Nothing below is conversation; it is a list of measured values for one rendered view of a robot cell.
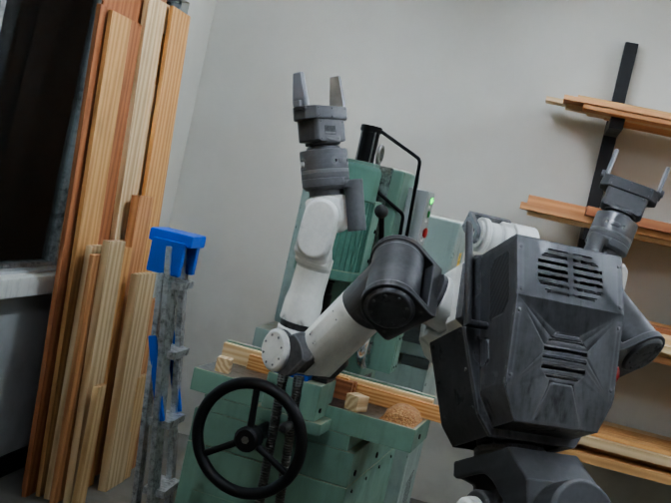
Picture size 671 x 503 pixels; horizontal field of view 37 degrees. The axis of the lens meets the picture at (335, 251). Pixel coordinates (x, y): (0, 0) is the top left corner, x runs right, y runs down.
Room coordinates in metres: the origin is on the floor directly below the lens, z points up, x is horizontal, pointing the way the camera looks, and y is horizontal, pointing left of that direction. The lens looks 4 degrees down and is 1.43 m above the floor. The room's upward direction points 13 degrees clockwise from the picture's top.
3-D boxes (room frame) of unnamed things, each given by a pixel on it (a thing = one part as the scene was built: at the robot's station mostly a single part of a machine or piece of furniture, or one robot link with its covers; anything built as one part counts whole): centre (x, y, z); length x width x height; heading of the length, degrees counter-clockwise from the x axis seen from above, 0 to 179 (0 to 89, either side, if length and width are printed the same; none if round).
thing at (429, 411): (2.62, -0.12, 0.92); 0.59 x 0.02 x 0.04; 74
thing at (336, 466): (2.78, -0.02, 0.76); 0.57 x 0.45 x 0.09; 164
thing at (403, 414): (2.49, -0.26, 0.92); 0.14 x 0.09 x 0.04; 164
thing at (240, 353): (2.66, -0.05, 0.92); 0.60 x 0.02 x 0.05; 74
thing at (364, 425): (2.54, -0.01, 0.87); 0.61 x 0.30 x 0.06; 74
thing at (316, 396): (2.46, 0.01, 0.91); 0.15 x 0.14 x 0.09; 74
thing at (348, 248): (2.66, 0.01, 1.35); 0.18 x 0.18 x 0.31
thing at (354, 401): (2.48, -0.13, 0.92); 0.05 x 0.04 x 0.04; 141
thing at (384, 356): (2.80, -0.19, 1.02); 0.09 x 0.07 x 0.12; 74
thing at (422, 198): (2.93, -0.21, 1.40); 0.10 x 0.06 x 0.16; 164
